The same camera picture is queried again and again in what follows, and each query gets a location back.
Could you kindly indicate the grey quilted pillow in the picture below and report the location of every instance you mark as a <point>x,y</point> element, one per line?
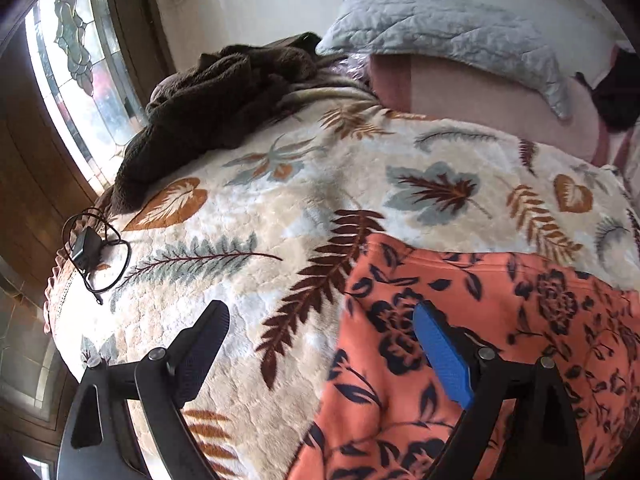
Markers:
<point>440,25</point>

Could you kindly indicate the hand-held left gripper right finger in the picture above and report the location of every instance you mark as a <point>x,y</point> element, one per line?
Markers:
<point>442,355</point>

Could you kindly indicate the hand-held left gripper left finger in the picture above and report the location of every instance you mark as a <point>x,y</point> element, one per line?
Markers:
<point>197,355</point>

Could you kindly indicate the orange floral garment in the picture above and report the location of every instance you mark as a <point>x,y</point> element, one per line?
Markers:
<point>500,340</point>

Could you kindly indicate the pink sofa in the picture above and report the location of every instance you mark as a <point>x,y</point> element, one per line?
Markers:
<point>490,100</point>

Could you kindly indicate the purple patterned cloth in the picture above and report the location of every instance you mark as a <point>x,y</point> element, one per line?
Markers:
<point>345,72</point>

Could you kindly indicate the brown fleece garment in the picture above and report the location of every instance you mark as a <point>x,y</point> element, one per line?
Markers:
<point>220,95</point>

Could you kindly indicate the wooden stained-glass door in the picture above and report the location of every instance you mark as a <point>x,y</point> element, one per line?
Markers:
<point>65,110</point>

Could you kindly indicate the leaf-print blanket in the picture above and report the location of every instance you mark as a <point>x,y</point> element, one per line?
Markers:
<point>280,220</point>

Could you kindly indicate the black garment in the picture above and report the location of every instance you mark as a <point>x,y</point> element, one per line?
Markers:
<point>620,95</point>

